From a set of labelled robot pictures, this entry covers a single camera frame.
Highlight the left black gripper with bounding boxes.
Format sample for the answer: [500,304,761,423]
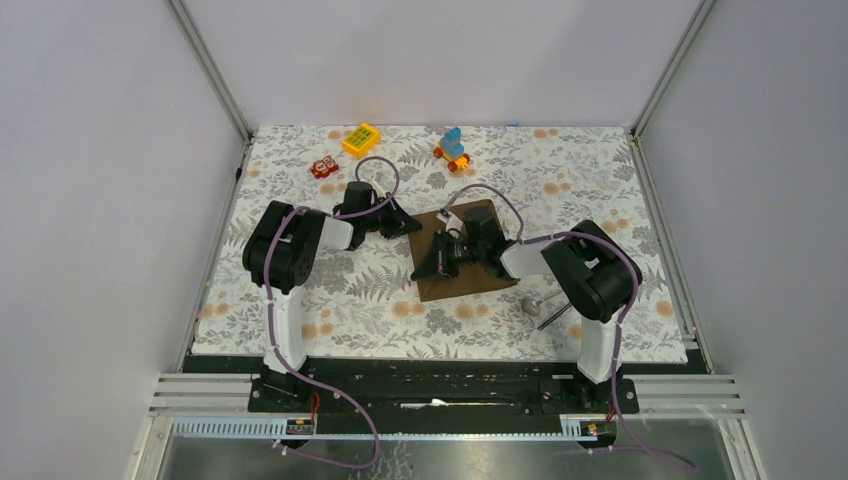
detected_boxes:
[360,192,420,239]

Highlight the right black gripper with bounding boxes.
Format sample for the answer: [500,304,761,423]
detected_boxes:
[411,231,485,282]

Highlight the brown cloth napkin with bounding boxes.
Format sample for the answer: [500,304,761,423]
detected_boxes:
[408,200,517,302]

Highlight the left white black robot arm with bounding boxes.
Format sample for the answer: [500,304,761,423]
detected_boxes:
[242,181,422,411]

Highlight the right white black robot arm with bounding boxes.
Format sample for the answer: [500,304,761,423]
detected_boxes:
[410,206,642,412]

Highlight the blue orange toy car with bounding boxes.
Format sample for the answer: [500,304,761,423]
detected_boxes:
[433,127,470,172]

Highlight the yellow toy block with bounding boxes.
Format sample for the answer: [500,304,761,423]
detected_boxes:
[342,123,381,159]

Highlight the red toy block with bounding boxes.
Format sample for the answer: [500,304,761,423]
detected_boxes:
[310,155,339,179]

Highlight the metal spoon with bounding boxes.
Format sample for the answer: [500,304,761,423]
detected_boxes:
[520,290,562,317]

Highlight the floral tablecloth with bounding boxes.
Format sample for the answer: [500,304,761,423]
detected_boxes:
[191,126,686,363]

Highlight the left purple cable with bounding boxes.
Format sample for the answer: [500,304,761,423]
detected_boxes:
[262,156,402,470]

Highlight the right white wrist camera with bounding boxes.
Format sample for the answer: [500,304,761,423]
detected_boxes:
[436,210,464,238]

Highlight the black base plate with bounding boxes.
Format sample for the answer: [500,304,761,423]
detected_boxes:
[182,356,713,436]

